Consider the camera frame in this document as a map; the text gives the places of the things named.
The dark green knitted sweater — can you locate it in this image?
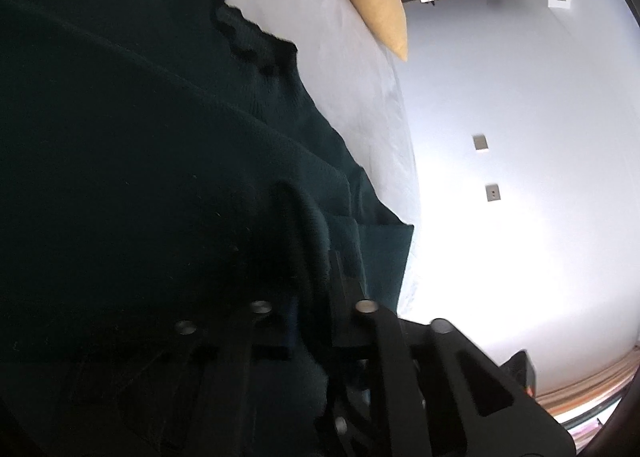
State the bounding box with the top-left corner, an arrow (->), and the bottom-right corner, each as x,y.
1,0 -> 412,456

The white bed sheet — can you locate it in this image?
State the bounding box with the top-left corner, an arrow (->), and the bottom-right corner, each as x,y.
227,0 -> 416,224

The black object on floor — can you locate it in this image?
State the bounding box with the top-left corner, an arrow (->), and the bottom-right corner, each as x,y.
500,350 -> 537,399

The upper wall switch plate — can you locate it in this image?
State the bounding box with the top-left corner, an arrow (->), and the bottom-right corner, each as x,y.
473,134 -> 488,151

